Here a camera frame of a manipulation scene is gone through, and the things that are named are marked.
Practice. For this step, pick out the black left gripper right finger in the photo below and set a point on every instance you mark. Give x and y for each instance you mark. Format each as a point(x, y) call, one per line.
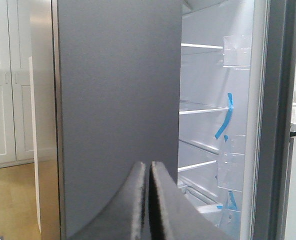
point(171, 215)

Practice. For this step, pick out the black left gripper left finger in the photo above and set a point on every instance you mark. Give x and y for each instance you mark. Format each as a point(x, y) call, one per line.
point(123, 217)

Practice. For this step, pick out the blue tape strip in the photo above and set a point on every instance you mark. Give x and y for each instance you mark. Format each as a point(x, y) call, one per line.
point(227, 117)

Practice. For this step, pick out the white fridge interior with shelves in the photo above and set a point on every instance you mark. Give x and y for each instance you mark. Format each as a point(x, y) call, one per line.
point(215, 60)

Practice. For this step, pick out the grey fridge door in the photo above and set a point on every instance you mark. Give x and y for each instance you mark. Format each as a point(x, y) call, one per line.
point(272, 70)
point(120, 80)

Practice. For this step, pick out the white cabinet doors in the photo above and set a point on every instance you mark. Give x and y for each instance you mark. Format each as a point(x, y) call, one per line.
point(16, 135)

